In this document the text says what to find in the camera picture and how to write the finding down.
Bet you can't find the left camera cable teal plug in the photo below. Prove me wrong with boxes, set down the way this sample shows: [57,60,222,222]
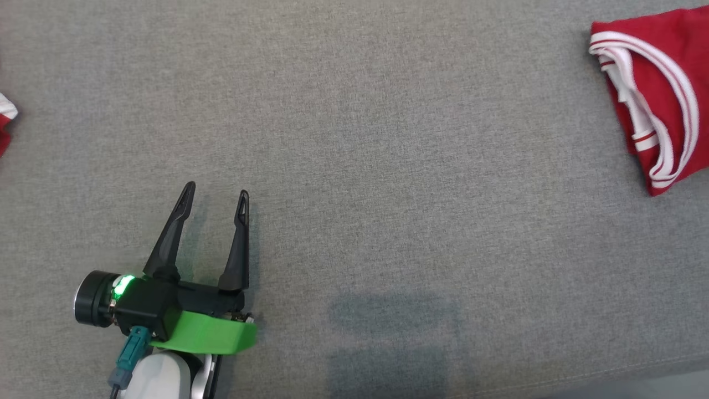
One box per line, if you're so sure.
[108,326,151,399]

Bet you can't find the red white striped shirt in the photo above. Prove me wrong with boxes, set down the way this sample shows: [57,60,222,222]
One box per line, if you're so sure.
[588,6,709,197]

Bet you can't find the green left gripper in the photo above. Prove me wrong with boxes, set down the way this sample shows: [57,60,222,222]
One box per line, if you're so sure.
[143,181,258,355]

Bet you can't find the red white garment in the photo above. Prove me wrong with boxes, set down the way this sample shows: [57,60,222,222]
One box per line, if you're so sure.
[0,93,18,158]

